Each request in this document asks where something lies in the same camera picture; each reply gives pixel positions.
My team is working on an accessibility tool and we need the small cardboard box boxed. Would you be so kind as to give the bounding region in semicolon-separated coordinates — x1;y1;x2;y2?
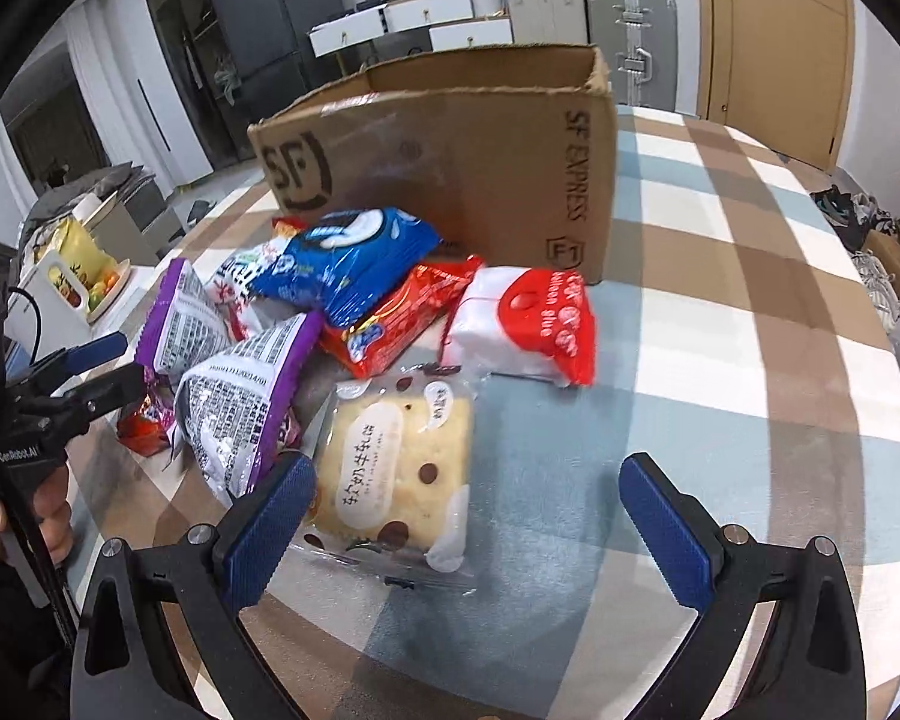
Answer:
862;229;900;301

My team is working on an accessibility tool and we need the yellow bag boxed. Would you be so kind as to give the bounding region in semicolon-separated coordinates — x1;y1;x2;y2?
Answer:
39;217;121;293

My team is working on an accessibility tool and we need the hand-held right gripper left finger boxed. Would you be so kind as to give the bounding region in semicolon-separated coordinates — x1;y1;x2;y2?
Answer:
71;451;320;720

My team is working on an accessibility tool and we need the white striped sneaker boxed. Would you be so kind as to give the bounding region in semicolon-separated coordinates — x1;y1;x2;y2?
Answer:
851;247;900;331

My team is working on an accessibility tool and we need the dark glass cabinet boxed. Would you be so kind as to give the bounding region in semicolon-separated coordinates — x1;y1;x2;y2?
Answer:
139;0;230;166

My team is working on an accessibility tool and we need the white handled basket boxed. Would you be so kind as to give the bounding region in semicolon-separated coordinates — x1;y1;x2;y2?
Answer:
4;247;132;325

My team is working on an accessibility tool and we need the person's left hand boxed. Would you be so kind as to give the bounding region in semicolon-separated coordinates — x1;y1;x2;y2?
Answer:
0;461;74;569

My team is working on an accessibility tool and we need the wooden door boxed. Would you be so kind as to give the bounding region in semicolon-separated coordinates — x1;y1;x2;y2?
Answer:
701;0;856;173

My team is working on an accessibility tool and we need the dark grey refrigerator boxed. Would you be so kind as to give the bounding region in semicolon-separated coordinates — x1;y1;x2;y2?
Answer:
208;0;325;145

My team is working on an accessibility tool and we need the white and orange snack packet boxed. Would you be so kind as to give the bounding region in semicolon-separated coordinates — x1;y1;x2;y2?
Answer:
206;216;310;342

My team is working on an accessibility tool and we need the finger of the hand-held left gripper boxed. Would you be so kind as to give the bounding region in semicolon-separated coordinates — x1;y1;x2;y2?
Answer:
15;362;149;433
11;332;130;395

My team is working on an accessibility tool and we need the yellow cake bread packet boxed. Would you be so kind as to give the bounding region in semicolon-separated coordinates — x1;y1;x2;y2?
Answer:
285;364;482;590

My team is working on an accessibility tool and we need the brown cardboard box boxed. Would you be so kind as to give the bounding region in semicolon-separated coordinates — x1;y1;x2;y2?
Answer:
247;45;617;287

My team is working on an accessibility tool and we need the beige suitcase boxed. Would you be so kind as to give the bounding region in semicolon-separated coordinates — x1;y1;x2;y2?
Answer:
504;0;590;47

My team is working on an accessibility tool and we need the black shoe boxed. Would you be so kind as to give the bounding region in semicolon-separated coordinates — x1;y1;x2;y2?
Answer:
810;186;880;245

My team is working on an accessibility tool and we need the small red snack packet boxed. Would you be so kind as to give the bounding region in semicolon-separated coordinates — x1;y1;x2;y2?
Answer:
116;386;181;458

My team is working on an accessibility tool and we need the silver suitcase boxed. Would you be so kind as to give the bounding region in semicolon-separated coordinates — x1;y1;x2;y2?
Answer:
586;0;680;110

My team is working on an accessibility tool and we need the white drawer cabinet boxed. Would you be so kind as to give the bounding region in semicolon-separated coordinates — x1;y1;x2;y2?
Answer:
309;0;515;61

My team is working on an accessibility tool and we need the red cookie packet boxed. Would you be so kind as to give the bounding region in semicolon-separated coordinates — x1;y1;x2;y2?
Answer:
319;255;487;380

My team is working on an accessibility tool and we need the white and red snack packet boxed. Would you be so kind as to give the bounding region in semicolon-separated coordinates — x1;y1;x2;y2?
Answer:
439;264;597;389

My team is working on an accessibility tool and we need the blue cookie packet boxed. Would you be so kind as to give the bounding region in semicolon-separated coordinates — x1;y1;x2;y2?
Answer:
251;208;443;328

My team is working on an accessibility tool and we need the purple snack packet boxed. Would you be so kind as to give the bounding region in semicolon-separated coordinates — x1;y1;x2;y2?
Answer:
135;259;235;388
174;311;325;508

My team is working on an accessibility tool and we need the grey storage box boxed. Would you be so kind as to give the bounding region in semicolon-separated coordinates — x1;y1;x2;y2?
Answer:
82;172;185;267

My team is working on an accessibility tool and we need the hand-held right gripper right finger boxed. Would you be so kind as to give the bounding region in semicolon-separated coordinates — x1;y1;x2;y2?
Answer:
618;452;867;720

